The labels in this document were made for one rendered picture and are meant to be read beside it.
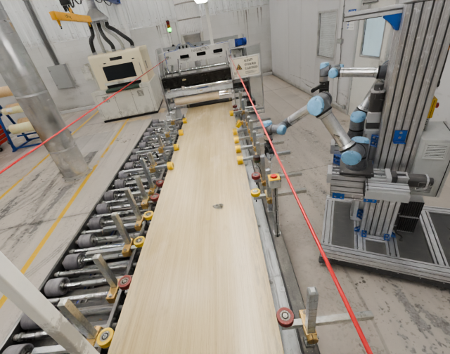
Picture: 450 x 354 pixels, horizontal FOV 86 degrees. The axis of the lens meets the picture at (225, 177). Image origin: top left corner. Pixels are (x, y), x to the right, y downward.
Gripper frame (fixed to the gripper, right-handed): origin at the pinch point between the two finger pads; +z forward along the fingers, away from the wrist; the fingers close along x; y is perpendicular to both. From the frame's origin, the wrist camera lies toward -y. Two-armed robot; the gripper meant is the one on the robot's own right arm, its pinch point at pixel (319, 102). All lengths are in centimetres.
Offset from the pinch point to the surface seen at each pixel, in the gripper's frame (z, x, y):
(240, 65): -16, 160, -137
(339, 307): 132, -121, 33
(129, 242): 44, -168, -113
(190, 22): -96, 470, -391
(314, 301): 22, -187, 15
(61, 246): 131, -144, -294
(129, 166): 48, -67, -206
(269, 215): 62, -100, -27
